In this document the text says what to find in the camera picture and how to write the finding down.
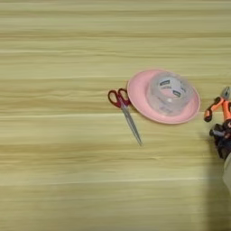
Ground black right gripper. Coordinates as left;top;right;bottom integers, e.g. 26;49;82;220
209;118;231;161

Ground clear tape roll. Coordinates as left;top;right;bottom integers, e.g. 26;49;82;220
146;71;195;116

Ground red handled scissors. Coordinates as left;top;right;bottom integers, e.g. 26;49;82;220
107;88;143;147

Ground pink round plate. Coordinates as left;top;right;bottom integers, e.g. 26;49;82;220
126;69;201;125

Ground orange black pliers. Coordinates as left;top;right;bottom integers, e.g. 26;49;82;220
203;86;231;123

